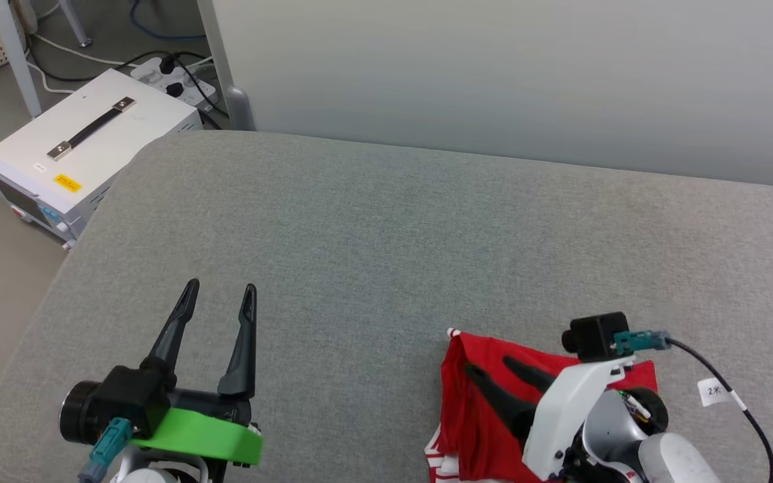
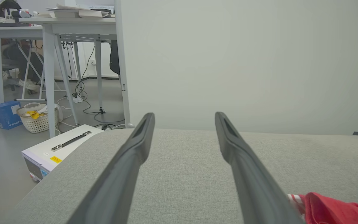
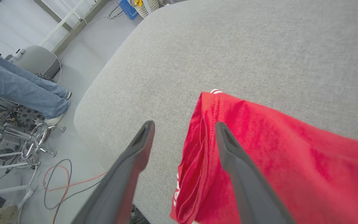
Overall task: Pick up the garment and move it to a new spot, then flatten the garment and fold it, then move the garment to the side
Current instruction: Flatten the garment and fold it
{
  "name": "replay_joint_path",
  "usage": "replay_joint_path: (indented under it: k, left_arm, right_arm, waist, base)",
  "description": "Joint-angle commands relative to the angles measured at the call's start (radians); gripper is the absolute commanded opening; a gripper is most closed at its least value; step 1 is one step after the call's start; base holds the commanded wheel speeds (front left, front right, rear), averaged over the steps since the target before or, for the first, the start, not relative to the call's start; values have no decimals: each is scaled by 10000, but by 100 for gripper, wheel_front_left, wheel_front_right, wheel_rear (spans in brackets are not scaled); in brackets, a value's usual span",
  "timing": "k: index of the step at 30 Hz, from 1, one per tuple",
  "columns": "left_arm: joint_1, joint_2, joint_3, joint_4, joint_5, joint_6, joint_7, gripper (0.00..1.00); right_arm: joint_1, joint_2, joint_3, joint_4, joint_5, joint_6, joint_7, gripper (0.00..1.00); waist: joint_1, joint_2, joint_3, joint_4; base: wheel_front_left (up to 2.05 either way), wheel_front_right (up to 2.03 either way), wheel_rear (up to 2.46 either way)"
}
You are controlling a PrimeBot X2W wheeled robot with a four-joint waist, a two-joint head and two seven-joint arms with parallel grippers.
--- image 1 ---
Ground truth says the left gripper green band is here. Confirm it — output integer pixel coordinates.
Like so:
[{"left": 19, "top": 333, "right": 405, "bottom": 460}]
[{"left": 59, "top": 278, "right": 264, "bottom": 483}]

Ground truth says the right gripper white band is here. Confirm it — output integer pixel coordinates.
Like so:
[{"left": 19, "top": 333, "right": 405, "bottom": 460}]
[{"left": 464, "top": 356, "right": 669, "bottom": 483}]

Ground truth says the red and white garment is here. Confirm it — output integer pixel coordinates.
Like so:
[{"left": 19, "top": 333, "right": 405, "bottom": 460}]
[{"left": 425, "top": 327, "right": 659, "bottom": 483}]

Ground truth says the white power strip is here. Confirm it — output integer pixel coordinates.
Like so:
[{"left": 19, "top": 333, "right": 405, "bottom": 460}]
[{"left": 130, "top": 57, "right": 218, "bottom": 111}]

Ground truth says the grey thin metal leg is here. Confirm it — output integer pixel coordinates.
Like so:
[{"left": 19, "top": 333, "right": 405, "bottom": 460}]
[{"left": 58, "top": 0, "right": 93, "bottom": 48}]

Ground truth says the white table leg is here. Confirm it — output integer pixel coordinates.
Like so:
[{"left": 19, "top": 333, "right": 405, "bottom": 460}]
[{"left": 0, "top": 0, "right": 43, "bottom": 119}]

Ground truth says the black cable teal plug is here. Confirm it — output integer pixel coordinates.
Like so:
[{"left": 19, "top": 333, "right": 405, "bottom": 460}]
[
  {"left": 78, "top": 417, "right": 134, "bottom": 483},
  {"left": 613, "top": 329, "right": 773, "bottom": 483}
]

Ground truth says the white cable label tag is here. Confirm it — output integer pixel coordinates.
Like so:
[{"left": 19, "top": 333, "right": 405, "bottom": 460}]
[{"left": 697, "top": 378, "right": 735, "bottom": 408}]

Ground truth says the white instrument box black handle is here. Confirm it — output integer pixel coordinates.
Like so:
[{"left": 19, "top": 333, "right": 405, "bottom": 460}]
[{"left": 0, "top": 68, "right": 204, "bottom": 250}]

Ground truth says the grey partition post foot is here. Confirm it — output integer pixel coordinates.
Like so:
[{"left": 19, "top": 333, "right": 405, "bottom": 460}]
[{"left": 197, "top": 0, "right": 256, "bottom": 131}]

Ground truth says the black power cable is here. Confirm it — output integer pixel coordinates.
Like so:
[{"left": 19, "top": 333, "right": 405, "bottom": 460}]
[{"left": 24, "top": 50, "right": 226, "bottom": 129}]

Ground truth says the blue cable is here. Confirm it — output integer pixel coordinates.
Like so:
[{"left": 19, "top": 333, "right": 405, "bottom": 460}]
[{"left": 130, "top": 0, "right": 207, "bottom": 41}]

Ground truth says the white cable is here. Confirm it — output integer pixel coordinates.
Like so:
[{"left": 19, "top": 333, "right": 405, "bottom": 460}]
[{"left": 23, "top": 32, "right": 139, "bottom": 96}]

